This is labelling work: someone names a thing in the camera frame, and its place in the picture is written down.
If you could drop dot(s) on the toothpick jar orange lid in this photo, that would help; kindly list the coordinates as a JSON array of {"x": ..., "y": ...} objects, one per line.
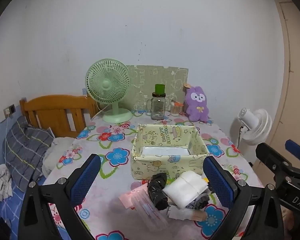
[{"x": 176, "y": 108}]

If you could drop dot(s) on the white tissue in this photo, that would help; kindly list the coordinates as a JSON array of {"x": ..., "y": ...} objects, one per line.
[{"x": 186, "y": 214}]

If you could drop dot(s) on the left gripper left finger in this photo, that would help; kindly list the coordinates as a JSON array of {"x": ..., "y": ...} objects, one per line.
[{"x": 36, "y": 220}]

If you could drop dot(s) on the blue bed sheet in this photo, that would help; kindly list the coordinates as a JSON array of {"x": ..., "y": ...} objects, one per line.
[{"x": 10, "y": 209}]

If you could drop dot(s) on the grey sock bundle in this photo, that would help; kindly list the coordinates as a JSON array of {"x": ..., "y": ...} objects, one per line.
[{"x": 200, "y": 202}]

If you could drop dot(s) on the black plastic bag bundle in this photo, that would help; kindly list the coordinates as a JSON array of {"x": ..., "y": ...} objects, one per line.
[{"x": 156, "y": 193}]

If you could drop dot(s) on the grey plaid pillow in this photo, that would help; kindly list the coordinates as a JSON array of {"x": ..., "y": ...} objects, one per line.
[{"x": 23, "y": 149}]

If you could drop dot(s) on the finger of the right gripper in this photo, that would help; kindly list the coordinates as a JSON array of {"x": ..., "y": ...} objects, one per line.
[
  {"x": 293, "y": 148},
  {"x": 275, "y": 161}
]

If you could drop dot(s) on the white crumpled cloth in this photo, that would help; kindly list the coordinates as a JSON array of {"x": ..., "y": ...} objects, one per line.
[{"x": 5, "y": 183}]

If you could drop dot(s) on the purple plush bunny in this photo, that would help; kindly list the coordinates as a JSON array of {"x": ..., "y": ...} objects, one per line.
[{"x": 196, "y": 104}]

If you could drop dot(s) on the glass mason jar mug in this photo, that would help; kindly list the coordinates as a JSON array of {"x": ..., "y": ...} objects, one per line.
[{"x": 156, "y": 106}]

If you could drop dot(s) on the green cup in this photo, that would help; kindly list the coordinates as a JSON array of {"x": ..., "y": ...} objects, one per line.
[{"x": 159, "y": 89}]

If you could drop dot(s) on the white cloth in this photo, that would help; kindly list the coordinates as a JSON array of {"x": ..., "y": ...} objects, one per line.
[
  {"x": 5, "y": 183},
  {"x": 185, "y": 189}
]

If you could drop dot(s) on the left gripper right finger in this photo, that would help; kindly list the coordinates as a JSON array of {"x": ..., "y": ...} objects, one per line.
[{"x": 266, "y": 220}]

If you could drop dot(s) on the yellow cartoon fabric box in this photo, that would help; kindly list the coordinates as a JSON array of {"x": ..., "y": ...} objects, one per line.
[{"x": 169, "y": 149}]

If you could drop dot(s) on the pink paper packet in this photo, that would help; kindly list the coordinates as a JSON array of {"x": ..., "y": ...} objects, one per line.
[{"x": 126, "y": 198}]

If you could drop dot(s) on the wall power outlet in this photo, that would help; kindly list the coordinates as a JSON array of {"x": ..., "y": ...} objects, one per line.
[{"x": 9, "y": 110}]

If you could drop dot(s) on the green patterned board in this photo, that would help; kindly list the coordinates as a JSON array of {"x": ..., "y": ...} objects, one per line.
[{"x": 143, "y": 81}]

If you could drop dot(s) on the beige door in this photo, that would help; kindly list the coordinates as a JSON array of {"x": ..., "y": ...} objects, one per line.
[{"x": 286, "y": 123}]

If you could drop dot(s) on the floral tablecloth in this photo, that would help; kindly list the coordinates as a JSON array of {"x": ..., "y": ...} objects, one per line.
[{"x": 103, "y": 213}]

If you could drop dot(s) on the green desk fan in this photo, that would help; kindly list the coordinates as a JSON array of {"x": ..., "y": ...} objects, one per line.
[{"x": 107, "y": 81}]

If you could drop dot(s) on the white standing fan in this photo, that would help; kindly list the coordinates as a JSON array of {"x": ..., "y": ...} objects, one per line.
[{"x": 251, "y": 127}]

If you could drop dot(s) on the clear plastic bag pack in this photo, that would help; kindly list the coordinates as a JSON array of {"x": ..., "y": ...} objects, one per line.
[{"x": 149, "y": 214}]

